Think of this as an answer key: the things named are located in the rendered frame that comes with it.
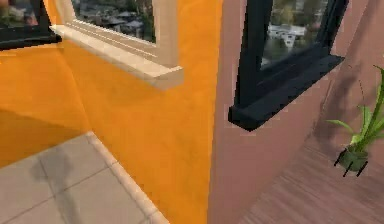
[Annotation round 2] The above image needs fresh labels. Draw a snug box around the beige framed window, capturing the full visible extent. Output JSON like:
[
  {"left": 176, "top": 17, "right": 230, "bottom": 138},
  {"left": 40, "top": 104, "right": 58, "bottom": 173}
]
[{"left": 49, "top": 0, "right": 185, "bottom": 91}]

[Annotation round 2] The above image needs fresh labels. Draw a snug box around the green potted house plant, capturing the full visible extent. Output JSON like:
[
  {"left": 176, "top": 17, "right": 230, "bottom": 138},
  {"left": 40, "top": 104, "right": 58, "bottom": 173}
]
[{"left": 325, "top": 65, "right": 384, "bottom": 178}]

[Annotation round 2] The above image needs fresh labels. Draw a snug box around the black framed window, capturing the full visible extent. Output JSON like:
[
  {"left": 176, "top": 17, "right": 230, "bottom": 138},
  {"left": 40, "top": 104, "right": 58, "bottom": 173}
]
[
  {"left": 0, "top": 0, "right": 63, "bottom": 52},
  {"left": 228, "top": 0, "right": 350, "bottom": 132}
]

